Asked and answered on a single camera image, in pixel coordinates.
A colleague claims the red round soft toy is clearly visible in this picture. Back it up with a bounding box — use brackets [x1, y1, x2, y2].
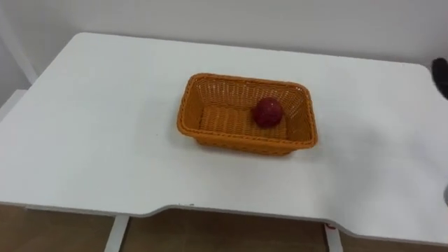
[251, 97, 285, 129]

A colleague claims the orange woven basket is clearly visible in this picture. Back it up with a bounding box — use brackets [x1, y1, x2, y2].
[176, 72, 319, 157]

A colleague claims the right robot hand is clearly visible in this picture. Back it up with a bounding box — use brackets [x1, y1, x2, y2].
[430, 57, 448, 101]

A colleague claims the white desk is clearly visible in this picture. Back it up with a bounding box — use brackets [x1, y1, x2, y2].
[0, 31, 448, 252]

